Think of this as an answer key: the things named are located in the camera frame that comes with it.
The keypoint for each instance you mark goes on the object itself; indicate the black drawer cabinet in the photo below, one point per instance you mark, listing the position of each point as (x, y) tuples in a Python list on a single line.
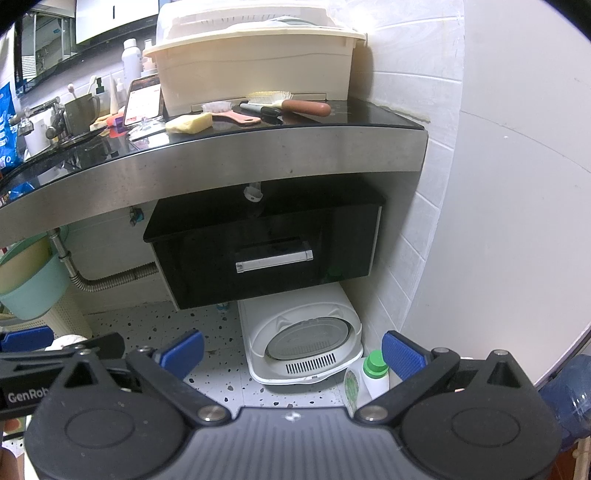
[(258, 203)]

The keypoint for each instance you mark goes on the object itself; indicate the water valve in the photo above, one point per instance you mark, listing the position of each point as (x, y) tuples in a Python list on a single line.
[(135, 216)]

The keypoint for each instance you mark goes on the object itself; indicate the yellow sponge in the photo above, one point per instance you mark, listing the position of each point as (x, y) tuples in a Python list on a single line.
[(189, 123)]

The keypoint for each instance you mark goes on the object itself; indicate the metal faucet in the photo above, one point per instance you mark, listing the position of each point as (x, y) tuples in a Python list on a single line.
[(41, 115)]

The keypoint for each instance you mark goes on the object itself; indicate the beige plastic dish rack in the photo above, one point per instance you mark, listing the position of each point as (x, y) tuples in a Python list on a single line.
[(258, 64)]

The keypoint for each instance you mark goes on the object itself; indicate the blue packet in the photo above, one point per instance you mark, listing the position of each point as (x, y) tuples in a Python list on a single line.
[(6, 129)]

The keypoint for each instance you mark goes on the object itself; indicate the white suction hook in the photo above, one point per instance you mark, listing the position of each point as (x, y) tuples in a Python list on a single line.
[(253, 191)]

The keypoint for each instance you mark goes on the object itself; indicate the green-capped white bottle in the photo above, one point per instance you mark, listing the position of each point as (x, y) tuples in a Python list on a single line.
[(369, 383)]

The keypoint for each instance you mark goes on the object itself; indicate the white tube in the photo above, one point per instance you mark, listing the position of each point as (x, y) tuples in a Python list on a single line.
[(117, 97)]

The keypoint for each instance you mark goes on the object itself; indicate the white wall cabinet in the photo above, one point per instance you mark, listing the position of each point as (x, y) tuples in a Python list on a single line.
[(115, 18)]

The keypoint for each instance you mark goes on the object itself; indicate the tall white bottle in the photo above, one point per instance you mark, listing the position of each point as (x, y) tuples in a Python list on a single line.
[(131, 60)]

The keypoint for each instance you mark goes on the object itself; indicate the steel-edged black vanity counter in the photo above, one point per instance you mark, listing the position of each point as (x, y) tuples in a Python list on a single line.
[(258, 157)]

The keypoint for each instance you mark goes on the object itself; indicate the white litter box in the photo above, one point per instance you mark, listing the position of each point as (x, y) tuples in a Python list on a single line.
[(300, 341)]

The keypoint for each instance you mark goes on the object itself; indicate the wall mirror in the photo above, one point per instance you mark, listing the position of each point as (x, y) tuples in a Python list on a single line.
[(46, 44)]

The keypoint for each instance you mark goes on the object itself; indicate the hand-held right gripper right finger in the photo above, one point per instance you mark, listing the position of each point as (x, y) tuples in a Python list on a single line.
[(401, 353)]

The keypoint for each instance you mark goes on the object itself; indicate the small white bottle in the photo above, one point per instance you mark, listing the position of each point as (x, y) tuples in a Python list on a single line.
[(148, 57)]

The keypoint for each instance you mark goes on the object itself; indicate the green mug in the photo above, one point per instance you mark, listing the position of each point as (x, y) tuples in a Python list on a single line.
[(82, 113)]

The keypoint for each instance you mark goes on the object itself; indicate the green plastic basin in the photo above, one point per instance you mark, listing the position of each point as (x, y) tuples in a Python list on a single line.
[(32, 286)]

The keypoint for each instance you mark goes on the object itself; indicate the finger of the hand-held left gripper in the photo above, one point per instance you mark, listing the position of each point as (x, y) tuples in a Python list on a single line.
[(23, 339), (105, 346)]

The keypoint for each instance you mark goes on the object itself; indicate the black marker pen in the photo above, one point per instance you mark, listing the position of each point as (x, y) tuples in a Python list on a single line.
[(261, 110)]

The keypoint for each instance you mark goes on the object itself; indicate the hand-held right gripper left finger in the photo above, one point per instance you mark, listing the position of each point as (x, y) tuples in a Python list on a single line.
[(182, 353)]

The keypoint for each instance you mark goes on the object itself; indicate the smartphone on clear stand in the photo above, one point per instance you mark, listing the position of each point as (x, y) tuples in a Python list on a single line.
[(143, 99)]

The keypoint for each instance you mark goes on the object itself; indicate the white cup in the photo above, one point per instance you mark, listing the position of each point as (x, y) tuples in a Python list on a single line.
[(36, 138)]

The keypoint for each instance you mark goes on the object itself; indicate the blue water jug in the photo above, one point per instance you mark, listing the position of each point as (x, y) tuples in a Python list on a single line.
[(570, 401)]

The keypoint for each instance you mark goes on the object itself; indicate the white perforated basket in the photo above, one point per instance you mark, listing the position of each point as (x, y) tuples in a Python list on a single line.
[(69, 318)]

